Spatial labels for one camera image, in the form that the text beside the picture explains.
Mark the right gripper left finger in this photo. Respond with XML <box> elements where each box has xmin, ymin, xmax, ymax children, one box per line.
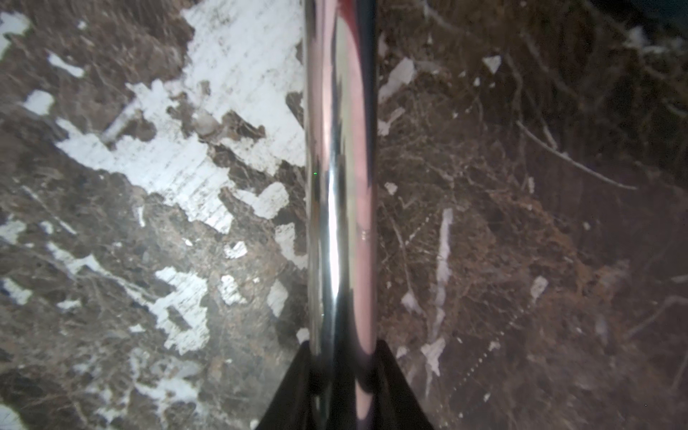
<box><xmin>256</xmin><ymin>341</ymin><xmax>312</xmax><ymax>430</ymax></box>

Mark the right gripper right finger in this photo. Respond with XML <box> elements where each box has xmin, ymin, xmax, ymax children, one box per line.
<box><xmin>374</xmin><ymin>340</ymin><xmax>434</xmax><ymax>430</ymax></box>

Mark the blue handled metal tool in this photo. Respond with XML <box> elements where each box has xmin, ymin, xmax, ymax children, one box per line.
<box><xmin>303</xmin><ymin>1</ymin><xmax>378</xmax><ymax>429</ymax></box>

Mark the teal plastic storage box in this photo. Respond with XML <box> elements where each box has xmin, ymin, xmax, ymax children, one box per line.
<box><xmin>599</xmin><ymin>0</ymin><xmax>687</xmax><ymax>35</ymax></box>

